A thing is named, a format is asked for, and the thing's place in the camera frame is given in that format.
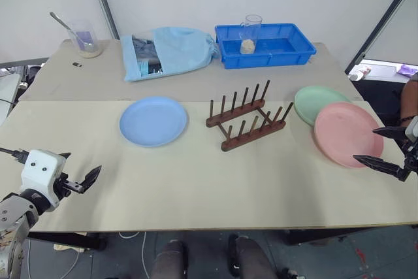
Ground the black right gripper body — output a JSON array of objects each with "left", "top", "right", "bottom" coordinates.
[{"left": 402, "top": 139, "right": 418, "bottom": 176}]

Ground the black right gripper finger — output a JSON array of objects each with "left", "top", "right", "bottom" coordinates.
[
  {"left": 372, "top": 125, "right": 408, "bottom": 142},
  {"left": 352, "top": 154, "right": 410, "bottom": 183}
]

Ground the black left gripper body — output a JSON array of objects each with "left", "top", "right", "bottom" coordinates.
[{"left": 52, "top": 170, "right": 72, "bottom": 199}]

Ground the wooden dish rack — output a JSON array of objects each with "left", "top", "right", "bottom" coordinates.
[{"left": 205, "top": 80, "right": 294, "bottom": 152}]

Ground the pink-red plastic plate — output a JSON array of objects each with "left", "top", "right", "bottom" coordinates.
[{"left": 313, "top": 102, "right": 385, "bottom": 169}]

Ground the black table crossbar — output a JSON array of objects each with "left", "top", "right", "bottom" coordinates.
[{"left": 27, "top": 231, "right": 108, "bottom": 251}]

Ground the grey side table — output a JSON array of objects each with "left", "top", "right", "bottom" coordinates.
[{"left": 346, "top": 59, "right": 418, "bottom": 84}]

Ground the purple cloth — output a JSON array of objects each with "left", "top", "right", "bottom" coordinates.
[{"left": 395, "top": 64, "right": 418, "bottom": 78}]

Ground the green plastic plate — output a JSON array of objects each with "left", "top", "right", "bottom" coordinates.
[{"left": 293, "top": 85, "right": 353, "bottom": 127}]

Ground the blue plastic plate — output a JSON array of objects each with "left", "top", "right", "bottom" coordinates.
[{"left": 119, "top": 96, "right": 189, "bottom": 148}]

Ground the clear glass beaker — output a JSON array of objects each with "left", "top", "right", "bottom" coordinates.
[{"left": 67, "top": 20, "right": 104, "bottom": 59}]

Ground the dark rounded shape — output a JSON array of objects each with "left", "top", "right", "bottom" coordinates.
[{"left": 150, "top": 240, "right": 189, "bottom": 279}]

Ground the metal spoon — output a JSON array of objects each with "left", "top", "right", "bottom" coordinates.
[{"left": 49, "top": 11, "right": 94, "bottom": 48}]

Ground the blue plastic bin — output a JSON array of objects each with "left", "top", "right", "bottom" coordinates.
[{"left": 214, "top": 23, "right": 317, "bottom": 70}]

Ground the clear glass measuring cup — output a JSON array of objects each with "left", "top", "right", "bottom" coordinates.
[{"left": 240, "top": 14, "right": 263, "bottom": 55}]

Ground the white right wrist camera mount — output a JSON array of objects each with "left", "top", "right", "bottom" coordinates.
[{"left": 404, "top": 116, "right": 418, "bottom": 140}]

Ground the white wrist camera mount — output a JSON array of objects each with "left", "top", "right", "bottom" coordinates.
[
  {"left": 20, "top": 149, "right": 67, "bottom": 208},
  {"left": 404, "top": 116, "right": 418, "bottom": 140}
]

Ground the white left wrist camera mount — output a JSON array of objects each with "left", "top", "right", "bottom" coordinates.
[{"left": 20, "top": 149, "right": 67, "bottom": 208}]

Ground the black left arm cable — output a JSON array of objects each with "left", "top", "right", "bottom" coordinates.
[{"left": 0, "top": 146, "right": 31, "bottom": 164}]

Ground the white cable under table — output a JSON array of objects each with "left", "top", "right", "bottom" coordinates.
[{"left": 118, "top": 231, "right": 148, "bottom": 279}]

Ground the dark diagonal frame pole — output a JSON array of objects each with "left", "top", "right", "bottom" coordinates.
[
  {"left": 88, "top": 0, "right": 120, "bottom": 40},
  {"left": 344, "top": 0, "right": 418, "bottom": 74}
]

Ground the light blue drawstring bag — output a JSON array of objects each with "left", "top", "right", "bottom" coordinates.
[{"left": 121, "top": 26, "right": 221, "bottom": 83}]

